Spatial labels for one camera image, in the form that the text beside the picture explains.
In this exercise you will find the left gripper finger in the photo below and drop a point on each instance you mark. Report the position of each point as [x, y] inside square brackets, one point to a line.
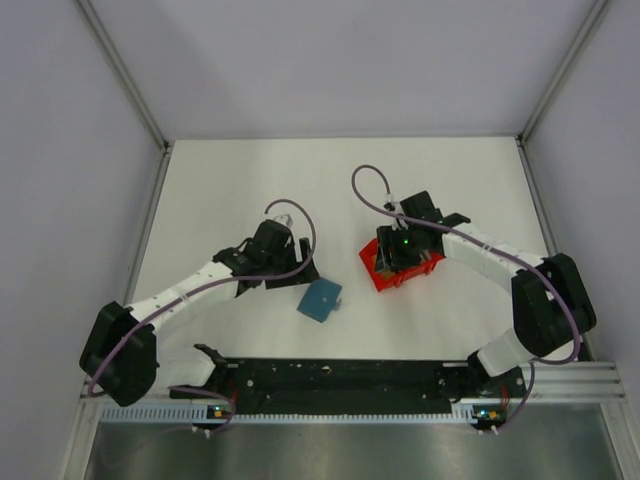
[282, 283]
[310, 273]

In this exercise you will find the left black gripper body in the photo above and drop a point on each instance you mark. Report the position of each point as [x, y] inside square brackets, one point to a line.
[284, 261]

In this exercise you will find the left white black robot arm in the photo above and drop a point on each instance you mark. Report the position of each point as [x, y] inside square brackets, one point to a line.
[126, 354]

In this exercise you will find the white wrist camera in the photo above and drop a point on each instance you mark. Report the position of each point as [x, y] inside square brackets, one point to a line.
[390, 204]
[284, 219]

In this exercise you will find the blue leather card holder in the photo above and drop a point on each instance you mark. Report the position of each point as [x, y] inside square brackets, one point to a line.
[321, 298]

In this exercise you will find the red plastic bin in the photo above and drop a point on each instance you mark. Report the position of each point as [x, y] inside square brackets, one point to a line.
[368, 255]

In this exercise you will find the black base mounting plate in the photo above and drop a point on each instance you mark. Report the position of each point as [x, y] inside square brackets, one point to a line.
[338, 386]

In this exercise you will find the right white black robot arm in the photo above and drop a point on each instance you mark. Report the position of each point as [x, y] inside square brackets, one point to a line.
[550, 305]

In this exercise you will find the grey slotted cable duct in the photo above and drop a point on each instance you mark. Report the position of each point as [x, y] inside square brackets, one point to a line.
[208, 414]

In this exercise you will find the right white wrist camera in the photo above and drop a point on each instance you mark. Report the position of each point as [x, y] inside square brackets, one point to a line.
[390, 204]

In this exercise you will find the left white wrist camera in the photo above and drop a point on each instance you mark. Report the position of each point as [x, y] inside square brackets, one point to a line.
[284, 219]

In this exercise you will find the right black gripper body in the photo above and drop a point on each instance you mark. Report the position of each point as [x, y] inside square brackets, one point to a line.
[410, 246]

